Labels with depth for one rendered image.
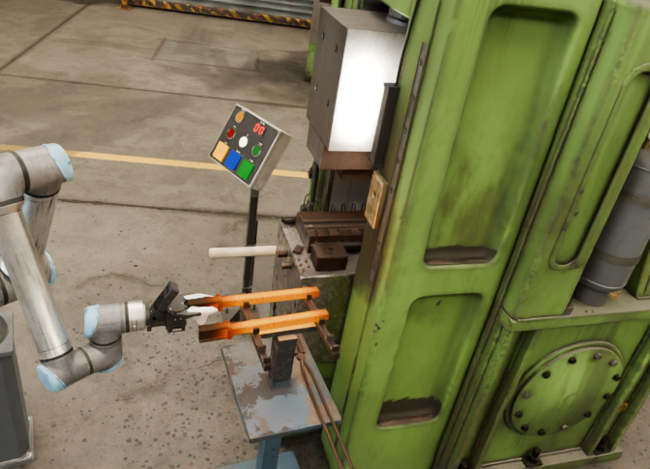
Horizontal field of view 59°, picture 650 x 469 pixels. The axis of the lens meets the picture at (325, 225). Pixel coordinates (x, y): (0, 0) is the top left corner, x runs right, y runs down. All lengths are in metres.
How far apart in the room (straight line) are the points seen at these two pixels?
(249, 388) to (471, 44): 1.23
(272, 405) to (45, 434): 1.20
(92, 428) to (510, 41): 2.22
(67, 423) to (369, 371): 1.37
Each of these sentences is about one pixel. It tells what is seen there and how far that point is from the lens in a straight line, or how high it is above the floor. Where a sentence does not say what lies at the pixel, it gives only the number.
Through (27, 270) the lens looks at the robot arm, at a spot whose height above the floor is 1.13.
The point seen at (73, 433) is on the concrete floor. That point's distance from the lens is 2.77.
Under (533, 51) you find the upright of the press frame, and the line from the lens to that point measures 1.75.
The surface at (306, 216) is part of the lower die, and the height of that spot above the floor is 0.99.
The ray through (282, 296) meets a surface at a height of 0.98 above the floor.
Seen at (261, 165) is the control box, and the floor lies 1.05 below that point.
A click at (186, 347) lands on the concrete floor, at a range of 3.06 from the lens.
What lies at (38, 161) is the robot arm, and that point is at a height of 1.37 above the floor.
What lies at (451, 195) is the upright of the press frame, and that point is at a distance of 1.81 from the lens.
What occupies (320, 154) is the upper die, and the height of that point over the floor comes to 1.32.
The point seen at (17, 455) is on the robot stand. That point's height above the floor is 0.04.
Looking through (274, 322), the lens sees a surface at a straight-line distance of 1.75.
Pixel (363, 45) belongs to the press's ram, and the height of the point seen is 1.72.
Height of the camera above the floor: 2.13
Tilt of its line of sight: 31 degrees down
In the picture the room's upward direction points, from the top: 10 degrees clockwise
